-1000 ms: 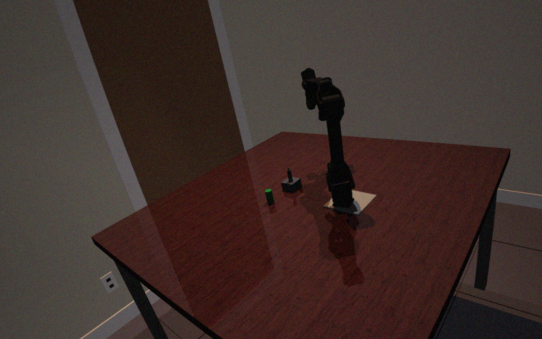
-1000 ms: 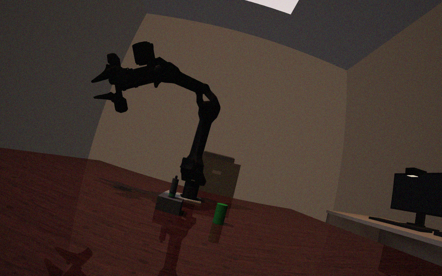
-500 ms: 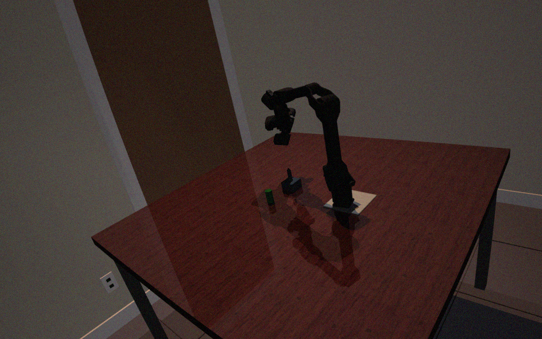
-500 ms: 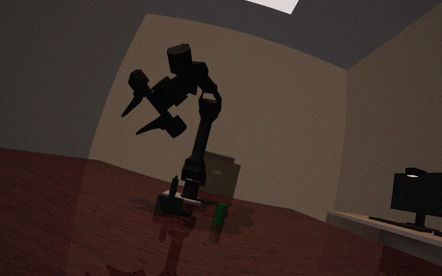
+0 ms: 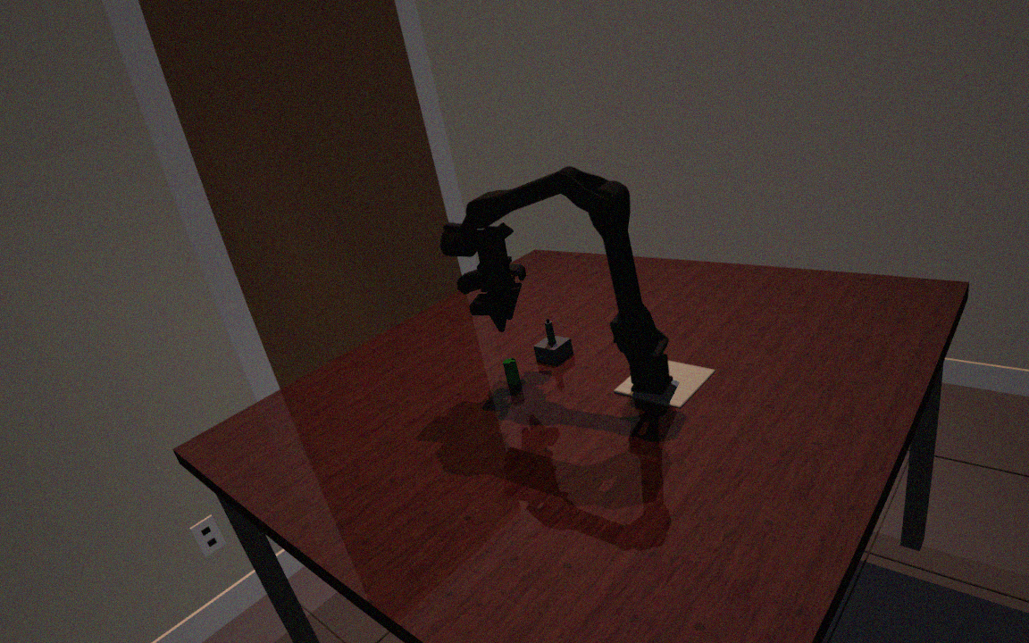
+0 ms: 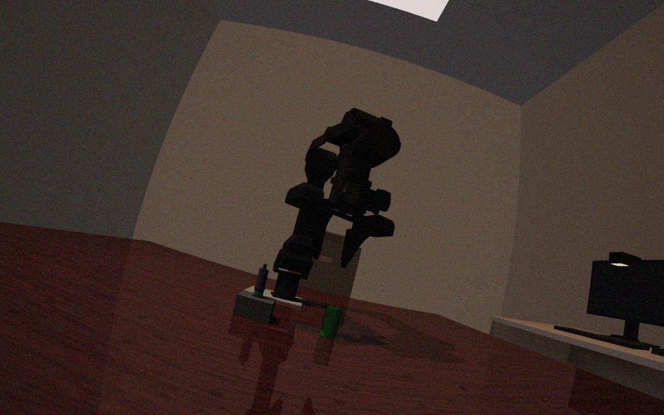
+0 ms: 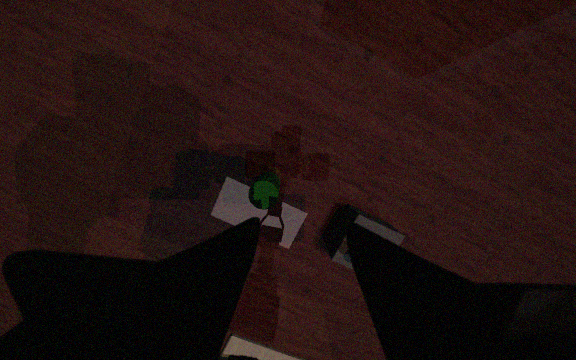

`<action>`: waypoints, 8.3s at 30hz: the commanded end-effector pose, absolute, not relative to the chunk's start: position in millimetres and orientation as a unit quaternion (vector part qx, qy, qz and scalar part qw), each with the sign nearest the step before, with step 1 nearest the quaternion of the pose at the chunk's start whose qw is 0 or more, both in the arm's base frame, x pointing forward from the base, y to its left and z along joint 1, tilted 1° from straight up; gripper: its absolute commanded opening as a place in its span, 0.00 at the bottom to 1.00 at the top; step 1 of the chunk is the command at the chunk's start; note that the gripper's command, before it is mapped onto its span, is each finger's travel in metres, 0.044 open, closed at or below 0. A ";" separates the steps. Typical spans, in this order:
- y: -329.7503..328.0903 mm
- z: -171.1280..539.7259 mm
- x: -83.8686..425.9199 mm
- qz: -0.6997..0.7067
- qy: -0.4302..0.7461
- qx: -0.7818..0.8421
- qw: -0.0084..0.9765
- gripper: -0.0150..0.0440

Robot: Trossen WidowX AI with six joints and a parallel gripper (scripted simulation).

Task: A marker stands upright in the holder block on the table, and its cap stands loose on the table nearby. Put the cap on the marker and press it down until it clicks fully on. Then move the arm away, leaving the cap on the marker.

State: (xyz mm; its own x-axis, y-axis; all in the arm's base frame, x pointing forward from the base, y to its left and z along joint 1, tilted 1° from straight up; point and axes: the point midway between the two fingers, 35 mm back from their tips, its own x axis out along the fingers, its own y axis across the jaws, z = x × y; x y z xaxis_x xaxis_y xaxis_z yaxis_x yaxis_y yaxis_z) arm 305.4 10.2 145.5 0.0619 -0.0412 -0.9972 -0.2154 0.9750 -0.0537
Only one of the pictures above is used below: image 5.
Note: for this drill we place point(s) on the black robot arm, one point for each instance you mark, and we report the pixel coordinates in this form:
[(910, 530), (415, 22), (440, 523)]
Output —
[(608, 204)]

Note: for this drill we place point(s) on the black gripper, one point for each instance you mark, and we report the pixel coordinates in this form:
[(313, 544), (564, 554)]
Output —
[(500, 300)]

